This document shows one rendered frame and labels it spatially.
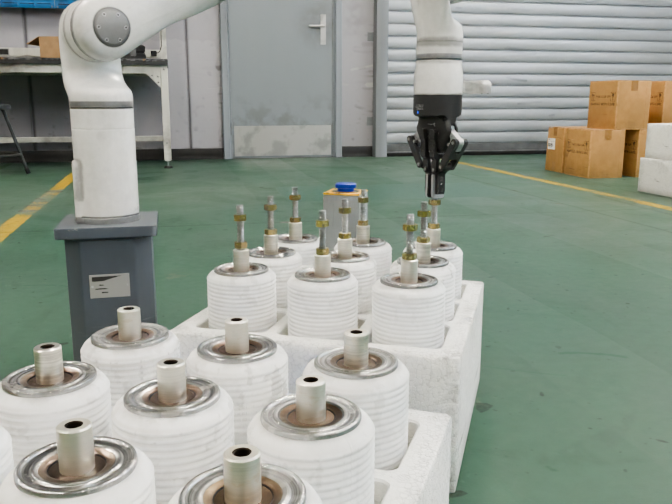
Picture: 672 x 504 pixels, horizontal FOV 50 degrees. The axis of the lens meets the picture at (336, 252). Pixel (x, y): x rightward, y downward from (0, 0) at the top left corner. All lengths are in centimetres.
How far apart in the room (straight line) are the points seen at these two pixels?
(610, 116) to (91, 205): 408
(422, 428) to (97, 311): 61
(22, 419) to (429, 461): 34
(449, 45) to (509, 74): 560
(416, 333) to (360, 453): 41
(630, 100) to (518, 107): 200
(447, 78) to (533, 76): 570
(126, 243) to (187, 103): 500
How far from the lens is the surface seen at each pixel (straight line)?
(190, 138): 611
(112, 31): 112
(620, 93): 486
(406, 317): 91
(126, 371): 72
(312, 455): 52
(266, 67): 614
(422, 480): 62
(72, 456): 50
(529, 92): 678
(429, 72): 112
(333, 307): 94
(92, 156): 113
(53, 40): 568
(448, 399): 91
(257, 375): 66
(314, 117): 620
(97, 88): 113
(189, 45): 611
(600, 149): 482
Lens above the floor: 48
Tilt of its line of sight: 12 degrees down
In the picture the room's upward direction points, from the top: straight up
